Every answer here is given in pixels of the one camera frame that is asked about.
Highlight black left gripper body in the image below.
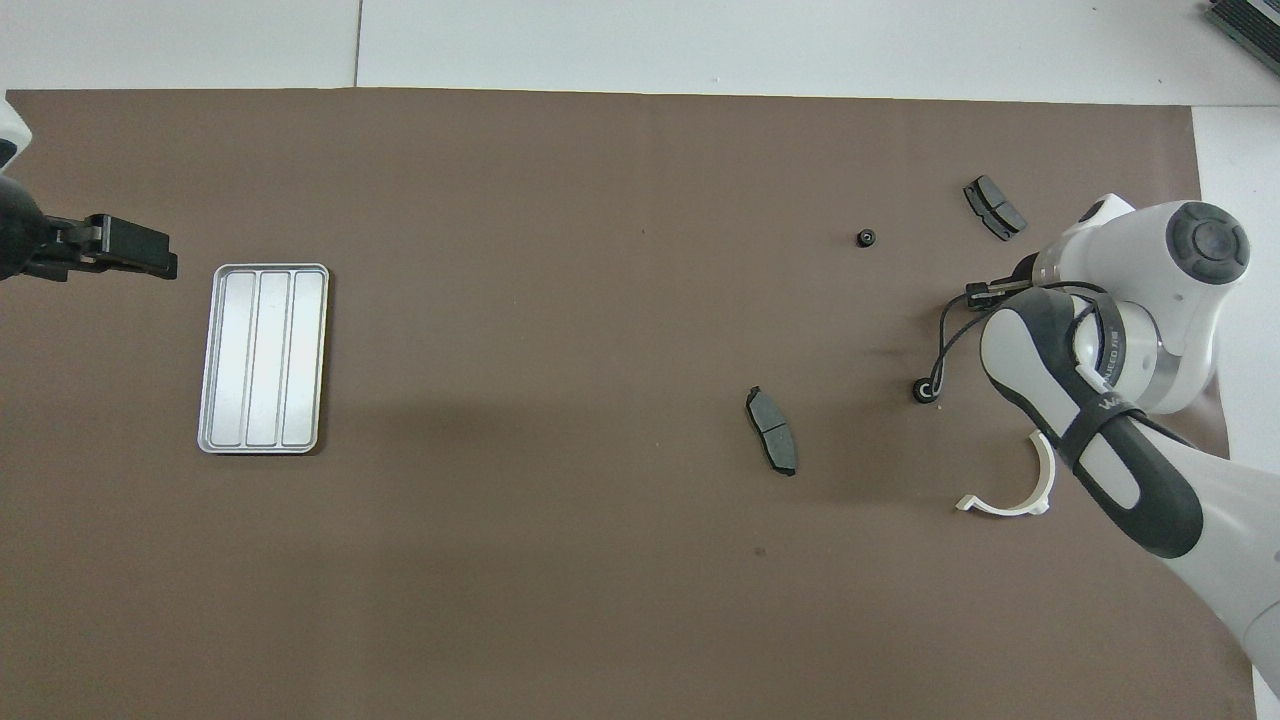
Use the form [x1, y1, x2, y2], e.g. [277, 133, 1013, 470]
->
[0, 176, 105, 283]

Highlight silver metal ribbed tray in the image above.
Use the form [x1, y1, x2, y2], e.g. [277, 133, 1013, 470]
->
[197, 263, 331, 456]

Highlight stacked grey brake pads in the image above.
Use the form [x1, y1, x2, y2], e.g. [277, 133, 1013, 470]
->
[963, 175, 1029, 243]

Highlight single grey brake pad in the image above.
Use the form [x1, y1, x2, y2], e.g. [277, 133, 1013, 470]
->
[745, 386, 799, 478]

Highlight dark ribbed metal device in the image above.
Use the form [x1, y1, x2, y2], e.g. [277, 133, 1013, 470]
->
[1203, 0, 1280, 76]

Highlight brown paper table mat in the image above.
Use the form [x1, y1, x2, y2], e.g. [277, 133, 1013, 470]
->
[0, 88, 1259, 720]

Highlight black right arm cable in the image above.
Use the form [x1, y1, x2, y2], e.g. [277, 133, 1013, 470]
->
[925, 282, 1106, 403]

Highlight white half ring clamp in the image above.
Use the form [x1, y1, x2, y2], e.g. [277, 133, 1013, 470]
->
[955, 430, 1057, 518]

